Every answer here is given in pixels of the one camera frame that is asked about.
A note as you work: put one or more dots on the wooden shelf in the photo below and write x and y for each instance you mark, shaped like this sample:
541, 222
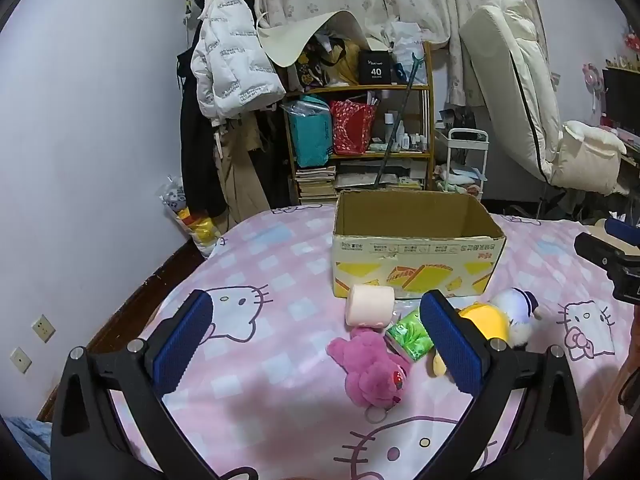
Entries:
380, 87

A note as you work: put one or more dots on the black coat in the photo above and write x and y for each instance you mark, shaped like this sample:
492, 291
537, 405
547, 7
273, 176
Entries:
197, 160

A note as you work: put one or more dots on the dark monitor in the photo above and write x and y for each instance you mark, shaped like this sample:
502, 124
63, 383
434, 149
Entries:
622, 95

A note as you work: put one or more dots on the wall socket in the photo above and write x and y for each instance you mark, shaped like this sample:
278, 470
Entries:
21, 360
43, 328

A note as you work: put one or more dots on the black box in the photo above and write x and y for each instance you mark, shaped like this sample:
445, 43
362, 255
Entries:
375, 67

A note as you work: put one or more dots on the pile of flat magazines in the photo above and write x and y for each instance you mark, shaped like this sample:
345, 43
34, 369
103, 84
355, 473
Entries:
370, 177

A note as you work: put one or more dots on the stack of old books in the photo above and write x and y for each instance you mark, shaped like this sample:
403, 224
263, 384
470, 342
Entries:
315, 185

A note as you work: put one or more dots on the row of small bottles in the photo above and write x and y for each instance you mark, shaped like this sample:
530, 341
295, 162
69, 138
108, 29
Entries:
407, 137

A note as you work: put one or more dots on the green pole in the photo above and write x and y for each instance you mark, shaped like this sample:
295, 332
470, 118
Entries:
400, 115

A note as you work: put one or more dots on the teal bag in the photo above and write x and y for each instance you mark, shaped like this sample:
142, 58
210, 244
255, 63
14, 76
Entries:
310, 135

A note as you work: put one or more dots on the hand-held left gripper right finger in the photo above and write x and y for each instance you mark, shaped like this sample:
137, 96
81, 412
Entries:
452, 345

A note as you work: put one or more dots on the pink fan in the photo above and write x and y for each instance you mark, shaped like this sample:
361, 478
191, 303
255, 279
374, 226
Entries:
592, 77

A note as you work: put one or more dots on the cream padded recliner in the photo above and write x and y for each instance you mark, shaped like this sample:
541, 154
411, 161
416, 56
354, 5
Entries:
510, 60

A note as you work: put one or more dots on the beige trench coat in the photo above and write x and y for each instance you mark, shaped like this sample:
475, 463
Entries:
240, 175

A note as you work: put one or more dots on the white rolling cart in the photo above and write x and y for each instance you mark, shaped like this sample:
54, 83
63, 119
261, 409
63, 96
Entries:
467, 132

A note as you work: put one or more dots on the blue cloth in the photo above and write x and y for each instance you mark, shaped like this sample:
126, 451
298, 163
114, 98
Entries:
30, 445

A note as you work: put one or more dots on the cardboard box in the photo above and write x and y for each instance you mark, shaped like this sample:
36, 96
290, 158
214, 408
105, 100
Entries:
400, 260

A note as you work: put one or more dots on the yellow plush toy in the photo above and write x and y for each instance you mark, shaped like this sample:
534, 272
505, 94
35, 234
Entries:
487, 320

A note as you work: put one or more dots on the white plastic bags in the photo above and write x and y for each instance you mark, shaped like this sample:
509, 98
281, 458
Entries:
407, 40

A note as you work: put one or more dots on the white fluffy plush doll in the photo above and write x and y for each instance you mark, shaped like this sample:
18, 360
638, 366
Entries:
515, 305

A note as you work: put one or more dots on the red patterned bag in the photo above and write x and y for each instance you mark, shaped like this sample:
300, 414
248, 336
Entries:
352, 127

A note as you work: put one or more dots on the white puffer jacket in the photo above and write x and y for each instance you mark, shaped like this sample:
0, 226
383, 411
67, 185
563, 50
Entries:
225, 60

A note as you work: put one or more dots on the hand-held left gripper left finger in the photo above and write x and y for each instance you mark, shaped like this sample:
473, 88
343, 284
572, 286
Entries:
182, 345

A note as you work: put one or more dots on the green tissue packet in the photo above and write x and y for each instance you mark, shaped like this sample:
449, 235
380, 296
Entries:
407, 335

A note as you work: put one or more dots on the cream curved sheet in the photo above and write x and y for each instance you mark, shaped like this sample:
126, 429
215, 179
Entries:
285, 40

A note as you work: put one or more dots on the pink plush bear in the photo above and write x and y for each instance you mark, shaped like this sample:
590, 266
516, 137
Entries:
370, 370

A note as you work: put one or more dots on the wooden bed frame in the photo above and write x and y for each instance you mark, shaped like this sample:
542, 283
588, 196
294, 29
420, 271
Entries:
130, 305

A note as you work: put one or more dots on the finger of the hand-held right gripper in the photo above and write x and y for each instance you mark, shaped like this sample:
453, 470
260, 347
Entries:
622, 230
600, 255

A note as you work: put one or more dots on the black and yellow patterned bag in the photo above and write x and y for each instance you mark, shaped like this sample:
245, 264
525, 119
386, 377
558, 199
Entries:
310, 70

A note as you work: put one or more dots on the plastic bag of toys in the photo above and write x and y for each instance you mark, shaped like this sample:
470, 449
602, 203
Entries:
200, 230

